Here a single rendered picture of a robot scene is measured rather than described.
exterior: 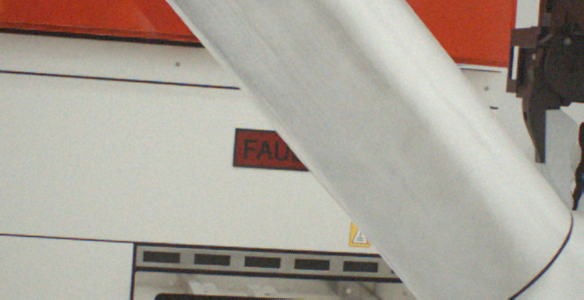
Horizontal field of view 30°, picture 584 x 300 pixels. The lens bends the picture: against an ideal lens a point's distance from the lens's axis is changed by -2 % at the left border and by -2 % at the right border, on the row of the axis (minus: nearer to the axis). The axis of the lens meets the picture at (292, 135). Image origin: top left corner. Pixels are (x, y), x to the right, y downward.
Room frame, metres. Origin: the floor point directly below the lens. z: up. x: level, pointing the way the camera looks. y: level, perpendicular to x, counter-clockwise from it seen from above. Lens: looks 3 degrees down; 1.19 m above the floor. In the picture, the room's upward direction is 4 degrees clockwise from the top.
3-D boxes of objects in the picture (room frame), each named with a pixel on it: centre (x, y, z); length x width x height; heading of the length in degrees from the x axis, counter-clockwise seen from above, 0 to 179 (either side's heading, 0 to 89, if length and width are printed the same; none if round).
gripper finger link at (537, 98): (0.83, -0.19, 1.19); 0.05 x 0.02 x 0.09; 100
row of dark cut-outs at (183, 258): (1.40, -0.04, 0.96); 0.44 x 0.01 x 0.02; 100
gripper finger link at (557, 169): (0.85, -0.20, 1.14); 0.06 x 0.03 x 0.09; 10
